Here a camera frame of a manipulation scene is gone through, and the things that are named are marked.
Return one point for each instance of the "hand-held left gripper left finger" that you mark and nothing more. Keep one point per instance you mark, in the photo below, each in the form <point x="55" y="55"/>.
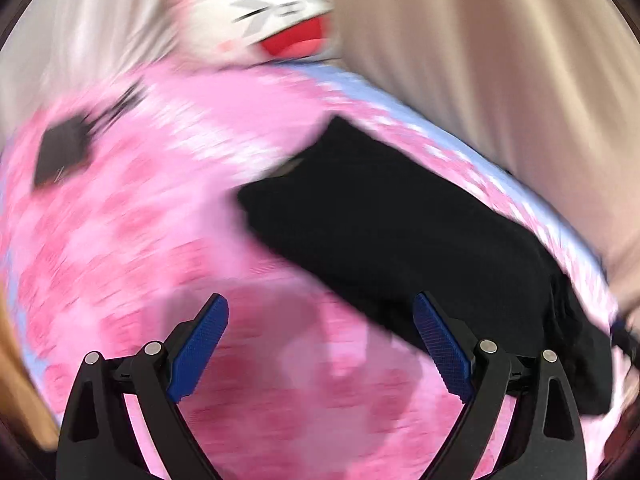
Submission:
<point x="197" y="350"/>

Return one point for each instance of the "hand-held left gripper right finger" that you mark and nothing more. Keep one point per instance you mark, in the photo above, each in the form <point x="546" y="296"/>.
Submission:
<point x="440" y="350"/>

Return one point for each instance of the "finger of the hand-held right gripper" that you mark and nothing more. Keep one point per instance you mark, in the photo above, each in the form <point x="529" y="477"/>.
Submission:
<point x="627" y="337"/>

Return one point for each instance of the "black pants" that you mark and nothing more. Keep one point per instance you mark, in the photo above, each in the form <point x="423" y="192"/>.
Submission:
<point x="375" y="210"/>

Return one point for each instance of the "pink floral bed sheet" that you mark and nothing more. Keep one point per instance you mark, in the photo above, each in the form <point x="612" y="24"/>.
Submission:
<point x="150" y="235"/>

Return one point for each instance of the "black flat object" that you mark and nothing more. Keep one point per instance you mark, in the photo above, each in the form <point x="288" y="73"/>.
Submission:
<point x="60" y="150"/>

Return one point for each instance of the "beige fabric headboard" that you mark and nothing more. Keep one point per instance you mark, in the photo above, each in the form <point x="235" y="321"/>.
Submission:
<point x="475" y="60"/>

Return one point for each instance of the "white and red plush toy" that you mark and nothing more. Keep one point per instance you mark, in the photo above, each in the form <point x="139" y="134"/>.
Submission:
<point x="240" y="20"/>

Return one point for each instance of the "white cloth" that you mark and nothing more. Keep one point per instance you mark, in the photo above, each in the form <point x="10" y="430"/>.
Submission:
<point x="90" y="20"/>

